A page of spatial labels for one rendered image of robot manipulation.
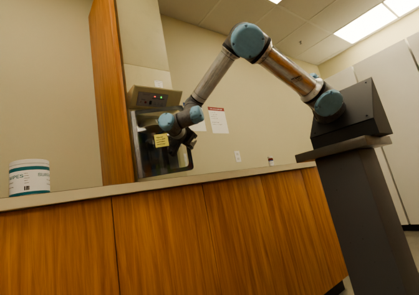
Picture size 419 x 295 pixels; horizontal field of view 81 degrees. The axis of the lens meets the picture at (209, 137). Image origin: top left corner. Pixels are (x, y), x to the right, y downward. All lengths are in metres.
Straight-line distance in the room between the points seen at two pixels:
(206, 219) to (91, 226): 0.52
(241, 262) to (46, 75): 1.68
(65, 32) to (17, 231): 1.54
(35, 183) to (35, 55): 1.13
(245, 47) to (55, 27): 1.59
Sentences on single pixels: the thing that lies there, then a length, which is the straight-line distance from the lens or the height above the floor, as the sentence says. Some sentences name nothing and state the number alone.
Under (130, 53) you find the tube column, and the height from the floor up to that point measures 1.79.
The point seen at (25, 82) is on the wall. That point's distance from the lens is 1.97.
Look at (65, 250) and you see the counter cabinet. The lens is 1.06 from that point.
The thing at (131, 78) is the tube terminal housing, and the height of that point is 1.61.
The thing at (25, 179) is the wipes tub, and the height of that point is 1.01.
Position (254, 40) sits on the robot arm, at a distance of 0.96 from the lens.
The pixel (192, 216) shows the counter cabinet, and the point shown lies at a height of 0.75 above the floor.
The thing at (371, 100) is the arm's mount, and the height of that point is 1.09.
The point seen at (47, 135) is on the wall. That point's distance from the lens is 1.84.
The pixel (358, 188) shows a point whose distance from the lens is 1.23.
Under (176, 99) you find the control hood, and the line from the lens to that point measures 1.61.
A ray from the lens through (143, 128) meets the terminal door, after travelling 1.47.
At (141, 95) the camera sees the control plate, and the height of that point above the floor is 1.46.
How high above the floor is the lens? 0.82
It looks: 13 degrees up
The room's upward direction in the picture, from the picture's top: 11 degrees counter-clockwise
